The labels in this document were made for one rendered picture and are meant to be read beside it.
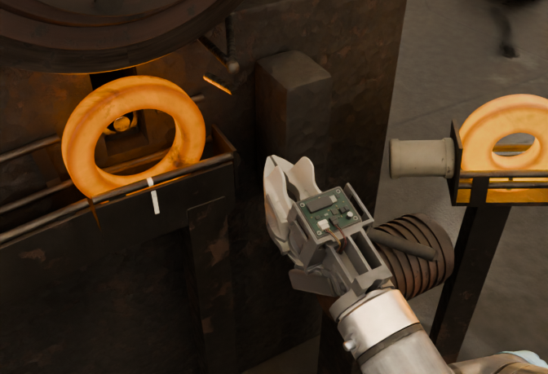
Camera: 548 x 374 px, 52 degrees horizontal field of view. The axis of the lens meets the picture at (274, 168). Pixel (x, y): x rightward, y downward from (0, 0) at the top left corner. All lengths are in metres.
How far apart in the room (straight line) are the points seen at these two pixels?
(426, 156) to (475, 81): 1.66
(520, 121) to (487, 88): 1.63
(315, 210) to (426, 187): 1.31
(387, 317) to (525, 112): 0.38
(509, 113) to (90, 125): 0.54
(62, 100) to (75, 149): 0.08
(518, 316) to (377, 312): 1.05
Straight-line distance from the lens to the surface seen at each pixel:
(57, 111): 0.77
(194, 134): 0.76
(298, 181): 0.68
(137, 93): 0.70
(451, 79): 2.48
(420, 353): 0.57
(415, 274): 0.93
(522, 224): 1.84
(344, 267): 0.58
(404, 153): 0.84
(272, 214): 0.65
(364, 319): 0.57
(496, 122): 0.83
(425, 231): 0.95
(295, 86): 0.76
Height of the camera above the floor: 1.19
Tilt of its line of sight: 39 degrees down
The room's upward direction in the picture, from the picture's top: straight up
